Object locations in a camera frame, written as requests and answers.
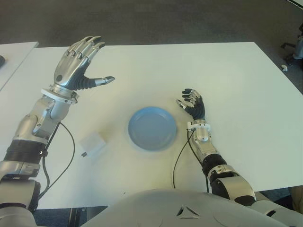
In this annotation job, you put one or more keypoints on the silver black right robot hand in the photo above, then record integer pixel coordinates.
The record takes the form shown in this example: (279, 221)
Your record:
(197, 108)

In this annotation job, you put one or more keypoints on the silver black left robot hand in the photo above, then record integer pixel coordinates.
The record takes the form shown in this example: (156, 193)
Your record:
(68, 68)

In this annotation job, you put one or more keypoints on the white charger block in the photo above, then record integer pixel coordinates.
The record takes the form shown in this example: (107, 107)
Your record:
(91, 144)

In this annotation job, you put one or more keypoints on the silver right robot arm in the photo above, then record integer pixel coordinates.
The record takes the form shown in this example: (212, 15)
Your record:
(213, 151)

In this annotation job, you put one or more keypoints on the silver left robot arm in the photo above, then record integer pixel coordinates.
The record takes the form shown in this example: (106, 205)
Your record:
(35, 120)

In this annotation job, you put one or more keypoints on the blue round plate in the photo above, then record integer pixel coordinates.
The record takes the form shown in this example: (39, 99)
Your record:
(152, 128)

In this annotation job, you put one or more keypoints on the white side table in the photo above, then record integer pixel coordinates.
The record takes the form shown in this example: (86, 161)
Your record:
(14, 54)

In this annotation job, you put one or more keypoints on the black object on side table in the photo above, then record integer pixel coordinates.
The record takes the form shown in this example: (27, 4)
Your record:
(2, 62)

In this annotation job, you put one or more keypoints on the small white floor object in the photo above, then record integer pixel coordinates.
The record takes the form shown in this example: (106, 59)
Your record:
(284, 67)

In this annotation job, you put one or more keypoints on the grey robot torso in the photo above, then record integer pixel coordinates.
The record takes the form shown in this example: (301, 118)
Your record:
(154, 208)

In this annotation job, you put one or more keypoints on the black office chair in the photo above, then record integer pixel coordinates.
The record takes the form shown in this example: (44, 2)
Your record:
(287, 45)

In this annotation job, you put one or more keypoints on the brown object under table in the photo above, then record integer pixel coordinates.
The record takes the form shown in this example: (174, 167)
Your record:
(297, 198)

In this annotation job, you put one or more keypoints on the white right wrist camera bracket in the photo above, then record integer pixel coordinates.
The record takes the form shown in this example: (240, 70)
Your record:
(200, 126)

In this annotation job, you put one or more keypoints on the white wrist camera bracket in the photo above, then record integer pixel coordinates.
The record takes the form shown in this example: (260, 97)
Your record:
(59, 95)
(200, 126)

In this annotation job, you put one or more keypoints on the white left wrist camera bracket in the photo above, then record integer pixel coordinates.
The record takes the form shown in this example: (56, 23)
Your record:
(59, 95)

